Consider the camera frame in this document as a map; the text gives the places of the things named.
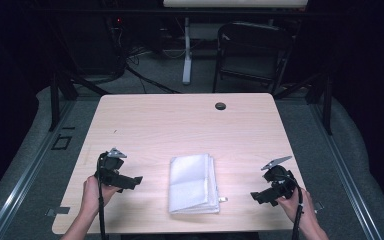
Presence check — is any dark equipment with red light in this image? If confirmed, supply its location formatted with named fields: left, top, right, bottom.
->
left=63, top=13, right=128, bottom=77

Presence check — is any thick black floor cable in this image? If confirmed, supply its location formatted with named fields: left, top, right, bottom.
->
left=123, top=63, right=182, bottom=95

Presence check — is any black folding chair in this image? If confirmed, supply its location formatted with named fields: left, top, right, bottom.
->
left=212, top=21, right=295, bottom=96

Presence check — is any white desk with leg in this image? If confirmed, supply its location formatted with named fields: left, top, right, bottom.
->
left=162, top=0, right=310, bottom=86

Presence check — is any metal floor rail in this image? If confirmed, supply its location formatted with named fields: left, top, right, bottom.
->
left=0, top=99, right=77, bottom=240
left=308, top=99, right=384, bottom=240

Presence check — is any left hand-held gripper black cable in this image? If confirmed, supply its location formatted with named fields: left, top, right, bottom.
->
left=96, top=159, right=110, bottom=240

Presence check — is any person's right hand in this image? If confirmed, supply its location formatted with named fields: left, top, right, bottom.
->
left=274, top=187, right=318, bottom=231

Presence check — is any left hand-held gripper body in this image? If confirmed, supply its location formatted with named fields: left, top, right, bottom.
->
left=94, top=147, right=128, bottom=185

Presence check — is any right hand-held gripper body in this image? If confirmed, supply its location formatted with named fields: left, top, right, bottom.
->
left=260, top=155, right=297, bottom=199

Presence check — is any black metal frame stand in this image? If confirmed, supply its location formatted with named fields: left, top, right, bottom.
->
left=273, top=71, right=334, bottom=136
left=48, top=64, right=112, bottom=133

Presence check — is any white mesh laundry bag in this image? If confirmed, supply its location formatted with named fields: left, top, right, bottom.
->
left=167, top=153, right=221, bottom=215

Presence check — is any right hand-held gripper black cable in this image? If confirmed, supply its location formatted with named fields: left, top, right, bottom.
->
left=290, top=184, right=305, bottom=240

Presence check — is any hand-held gripper black cable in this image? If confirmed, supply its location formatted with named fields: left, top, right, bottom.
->
left=290, top=184, right=305, bottom=240
left=96, top=159, right=110, bottom=240

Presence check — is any person's left hand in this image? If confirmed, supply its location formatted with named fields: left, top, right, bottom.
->
left=80, top=175, right=121, bottom=218

